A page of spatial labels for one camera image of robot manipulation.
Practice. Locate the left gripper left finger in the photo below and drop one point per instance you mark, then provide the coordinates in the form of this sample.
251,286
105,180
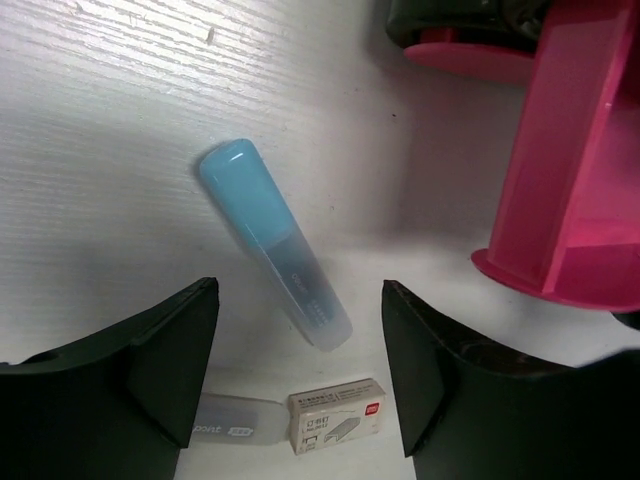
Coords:
117,404

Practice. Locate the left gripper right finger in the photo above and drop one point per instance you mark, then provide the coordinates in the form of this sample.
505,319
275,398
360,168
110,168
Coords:
470,407

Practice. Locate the pink drawer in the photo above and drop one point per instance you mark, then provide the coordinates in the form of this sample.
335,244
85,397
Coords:
473,54
567,225

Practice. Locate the light blue glue stick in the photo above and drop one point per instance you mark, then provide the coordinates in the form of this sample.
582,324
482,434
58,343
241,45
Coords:
248,198

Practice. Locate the orange cap highlighter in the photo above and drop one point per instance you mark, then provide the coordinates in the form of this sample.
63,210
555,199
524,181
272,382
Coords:
242,421

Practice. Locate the white staples box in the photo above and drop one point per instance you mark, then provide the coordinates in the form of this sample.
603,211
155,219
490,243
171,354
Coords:
331,416

